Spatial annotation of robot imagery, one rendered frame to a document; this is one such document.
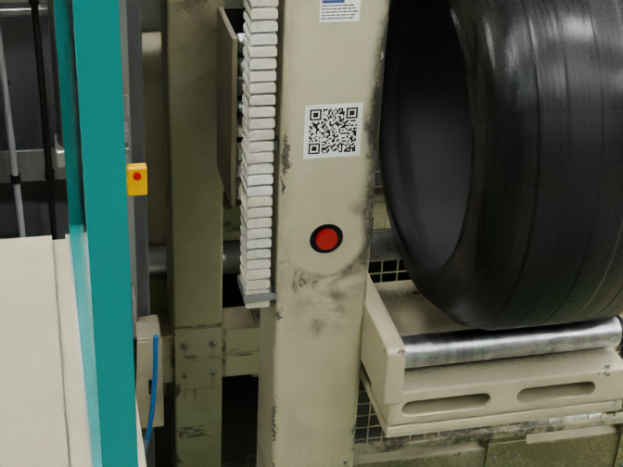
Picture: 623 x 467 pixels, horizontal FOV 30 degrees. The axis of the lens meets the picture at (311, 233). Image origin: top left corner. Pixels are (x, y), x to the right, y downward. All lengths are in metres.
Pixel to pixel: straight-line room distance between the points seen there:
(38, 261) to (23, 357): 0.15
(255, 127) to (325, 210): 0.16
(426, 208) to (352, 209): 0.34
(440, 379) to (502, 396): 0.09
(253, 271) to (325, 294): 0.11
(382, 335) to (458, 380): 0.14
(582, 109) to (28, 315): 0.68
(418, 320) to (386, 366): 0.32
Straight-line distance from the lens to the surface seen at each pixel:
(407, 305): 1.90
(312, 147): 1.49
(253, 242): 1.55
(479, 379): 1.66
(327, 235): 1.55
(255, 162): 1.49
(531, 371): 1.69
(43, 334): 1.02
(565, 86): 1.38
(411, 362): 1.61
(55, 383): 0.96
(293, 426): 1.73
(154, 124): 2.27
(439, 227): 1.86
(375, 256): 1.84
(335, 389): 1.71
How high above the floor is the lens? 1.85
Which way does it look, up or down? 30 degrees down
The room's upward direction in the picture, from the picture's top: 3 degrees clockwise
